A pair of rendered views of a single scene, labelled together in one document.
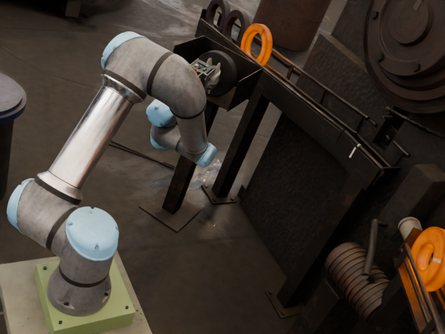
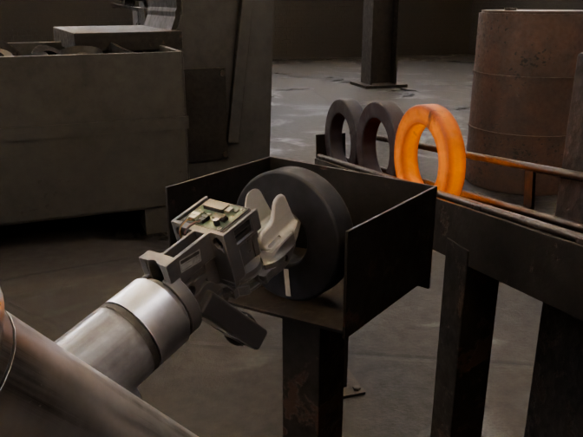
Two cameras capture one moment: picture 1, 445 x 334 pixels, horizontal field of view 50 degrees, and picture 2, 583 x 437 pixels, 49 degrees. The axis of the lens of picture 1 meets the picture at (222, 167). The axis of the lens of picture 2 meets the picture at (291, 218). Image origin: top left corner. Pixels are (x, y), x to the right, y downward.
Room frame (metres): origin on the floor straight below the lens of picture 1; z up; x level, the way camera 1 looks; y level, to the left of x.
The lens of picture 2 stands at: (0.90, -0.11, 0.94)
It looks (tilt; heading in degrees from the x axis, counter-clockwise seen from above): 19 degrees down; 22
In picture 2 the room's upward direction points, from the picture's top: straight up
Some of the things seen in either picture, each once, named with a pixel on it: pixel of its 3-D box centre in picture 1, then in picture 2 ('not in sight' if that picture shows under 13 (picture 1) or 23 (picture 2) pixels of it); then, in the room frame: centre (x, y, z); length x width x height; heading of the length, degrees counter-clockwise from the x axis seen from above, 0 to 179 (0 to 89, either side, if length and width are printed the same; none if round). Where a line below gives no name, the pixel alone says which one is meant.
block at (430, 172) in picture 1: (412, 203); not in sight; (1.24, -0.55, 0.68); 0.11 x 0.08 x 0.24; 130
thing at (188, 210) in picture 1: (190, 139); (300, 433); (1.60, 0.16, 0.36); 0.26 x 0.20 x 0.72; 75
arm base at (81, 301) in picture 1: (82, 277); not in sight; (0.76, 0.21, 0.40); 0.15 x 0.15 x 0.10
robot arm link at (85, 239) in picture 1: (87, 242); not in sight; (0.77, 0.22, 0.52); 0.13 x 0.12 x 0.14; 77
